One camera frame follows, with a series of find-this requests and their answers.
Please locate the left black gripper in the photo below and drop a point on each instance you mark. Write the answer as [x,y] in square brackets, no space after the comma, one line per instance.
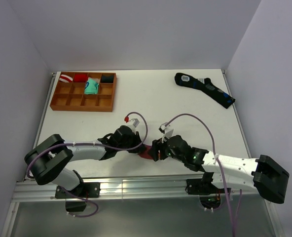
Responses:
[136,139]

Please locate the brown wooden divider tray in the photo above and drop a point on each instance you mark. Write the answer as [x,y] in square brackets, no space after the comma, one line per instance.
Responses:
[71,97]

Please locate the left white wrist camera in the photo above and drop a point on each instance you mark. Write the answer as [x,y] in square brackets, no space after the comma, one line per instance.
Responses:
[131,123]

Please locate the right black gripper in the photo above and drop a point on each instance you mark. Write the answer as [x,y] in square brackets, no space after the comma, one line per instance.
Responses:
[157,145]

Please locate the dark teal rolled sock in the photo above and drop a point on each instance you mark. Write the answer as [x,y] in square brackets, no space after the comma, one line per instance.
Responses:
[107,78]

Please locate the black blue sock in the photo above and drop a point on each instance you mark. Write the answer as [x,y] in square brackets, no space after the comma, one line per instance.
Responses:
[206,86]

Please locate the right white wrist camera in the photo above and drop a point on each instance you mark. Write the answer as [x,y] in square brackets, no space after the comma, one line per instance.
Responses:
[167,132]

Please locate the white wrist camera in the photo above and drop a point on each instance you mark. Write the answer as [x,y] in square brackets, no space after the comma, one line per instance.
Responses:
[131,123]
[167,132]

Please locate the mint green rolled sock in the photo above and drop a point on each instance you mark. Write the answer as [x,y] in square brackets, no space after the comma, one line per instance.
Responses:
[91,86]

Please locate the maroon purple striped sock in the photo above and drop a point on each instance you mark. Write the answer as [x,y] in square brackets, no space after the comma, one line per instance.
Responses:
[144,154]

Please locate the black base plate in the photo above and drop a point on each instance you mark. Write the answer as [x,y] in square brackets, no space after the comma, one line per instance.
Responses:
[202,187]
[90,190]

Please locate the red white striped rolled sock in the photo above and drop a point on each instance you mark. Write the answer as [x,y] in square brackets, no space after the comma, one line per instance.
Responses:
[65,78]

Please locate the aluminium frame rail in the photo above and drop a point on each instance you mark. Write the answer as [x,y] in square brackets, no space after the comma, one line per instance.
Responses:
[172,186]

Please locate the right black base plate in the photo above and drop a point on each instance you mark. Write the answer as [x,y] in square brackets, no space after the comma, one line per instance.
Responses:
[202,187]

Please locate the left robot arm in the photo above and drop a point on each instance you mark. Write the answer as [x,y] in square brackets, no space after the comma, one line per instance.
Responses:
[47,162]

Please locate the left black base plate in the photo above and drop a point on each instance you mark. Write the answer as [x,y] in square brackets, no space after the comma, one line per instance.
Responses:
[90,190]

